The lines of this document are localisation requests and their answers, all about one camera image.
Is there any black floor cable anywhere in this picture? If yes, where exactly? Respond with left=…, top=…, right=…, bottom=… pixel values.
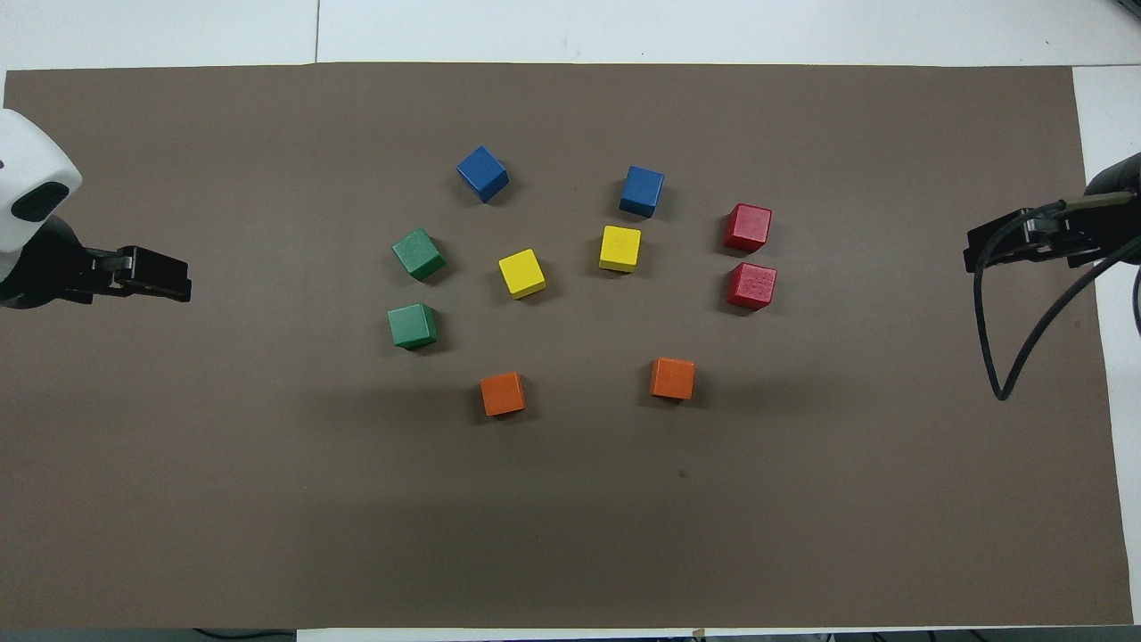
left=192, top=628, right=297, bottom=642

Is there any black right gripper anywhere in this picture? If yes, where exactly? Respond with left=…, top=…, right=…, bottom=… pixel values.
left=964, top=153, right=1141, bottom=274

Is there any orange wooden cube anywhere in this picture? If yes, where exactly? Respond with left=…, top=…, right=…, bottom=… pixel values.
left=650, top=358, right=696, bottom=401
left=480, top=372, right=526, bottom=417

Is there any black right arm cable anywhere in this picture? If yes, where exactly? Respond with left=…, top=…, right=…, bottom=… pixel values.
left=972, top=192, right=1141, bottom=402

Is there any blue wooden cube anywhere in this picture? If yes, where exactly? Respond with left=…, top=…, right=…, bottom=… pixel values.
left=620, top=166, right=665, bottom=218
left=456, top=145, right=510, bottom=204

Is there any brown paper table mat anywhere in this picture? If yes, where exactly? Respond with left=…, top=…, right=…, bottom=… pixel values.
left=0, top=61, right=1135, bottom=630

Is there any yellow wooden cube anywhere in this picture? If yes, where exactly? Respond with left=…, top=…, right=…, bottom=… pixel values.
left=498, top=249, right=547, bottom=300
left=599, top=226, right=642, bottom=274

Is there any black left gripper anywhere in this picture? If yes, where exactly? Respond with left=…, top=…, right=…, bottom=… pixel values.
left=0, top=217, right=193, bottom=310

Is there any green wooden cube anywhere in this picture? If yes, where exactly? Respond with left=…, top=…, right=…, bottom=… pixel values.
left=392, top=228, right=447, bottom=283
left=388, top=303, right=439, bottom=350

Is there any red wooden cube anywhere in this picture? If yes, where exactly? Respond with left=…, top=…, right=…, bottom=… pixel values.
left=726, top=262, right=777, bottom=311
left=723, top=203, right=773, bottom=253

